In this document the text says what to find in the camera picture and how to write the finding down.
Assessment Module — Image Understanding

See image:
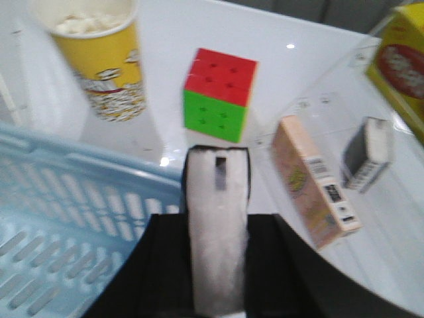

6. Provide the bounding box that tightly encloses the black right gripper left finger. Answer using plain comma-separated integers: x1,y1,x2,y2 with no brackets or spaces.
84,213,195,317

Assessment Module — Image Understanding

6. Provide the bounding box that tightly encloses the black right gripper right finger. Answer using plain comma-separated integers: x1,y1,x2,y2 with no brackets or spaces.
244,214,414,317

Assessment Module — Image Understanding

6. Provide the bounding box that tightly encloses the black white tissue pack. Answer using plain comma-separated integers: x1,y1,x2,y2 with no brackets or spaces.
185,146,250,317

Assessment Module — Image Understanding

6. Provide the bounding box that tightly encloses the light blue plastic basket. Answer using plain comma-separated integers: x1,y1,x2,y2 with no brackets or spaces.
1,123,180,317

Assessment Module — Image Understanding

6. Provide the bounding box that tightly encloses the peach drink carton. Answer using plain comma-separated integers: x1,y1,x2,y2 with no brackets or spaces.
272,115,362,250

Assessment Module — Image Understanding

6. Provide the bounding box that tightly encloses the clear acrylic shelf right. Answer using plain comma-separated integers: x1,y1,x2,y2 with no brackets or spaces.
252,35,423,210

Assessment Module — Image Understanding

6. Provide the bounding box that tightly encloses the red green puzzle cube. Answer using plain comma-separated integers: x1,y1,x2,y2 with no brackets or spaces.
183,48,258,143

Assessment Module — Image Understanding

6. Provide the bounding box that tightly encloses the yellow nabati wafer box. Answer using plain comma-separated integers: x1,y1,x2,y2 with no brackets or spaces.
366,1,423,143

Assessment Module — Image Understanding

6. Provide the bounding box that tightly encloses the yellow popcorn paper cup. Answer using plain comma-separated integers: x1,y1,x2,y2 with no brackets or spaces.
29,1,146,122

